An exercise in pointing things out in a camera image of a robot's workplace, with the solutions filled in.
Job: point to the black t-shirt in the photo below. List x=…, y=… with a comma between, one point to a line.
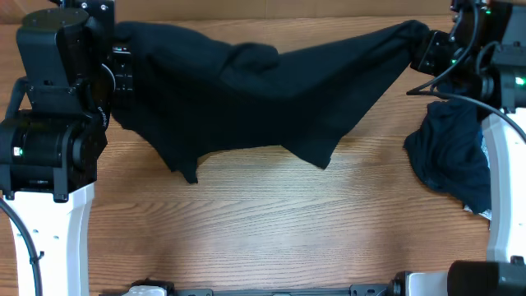
x=193, y=95

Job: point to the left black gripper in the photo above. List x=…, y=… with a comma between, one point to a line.
x=125, y=68

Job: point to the dark navy shirt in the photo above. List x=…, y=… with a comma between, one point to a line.
x=444, y=152

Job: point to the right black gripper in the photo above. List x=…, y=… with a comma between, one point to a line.
x=430, y=51

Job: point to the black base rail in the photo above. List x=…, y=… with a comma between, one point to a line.
x=150, y=287

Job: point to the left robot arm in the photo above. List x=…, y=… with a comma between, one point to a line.
x=52, y=135

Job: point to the light blue denim jeans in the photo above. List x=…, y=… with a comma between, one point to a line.
x=484, y=204

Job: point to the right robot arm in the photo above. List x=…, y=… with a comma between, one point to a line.
x=485, y=53

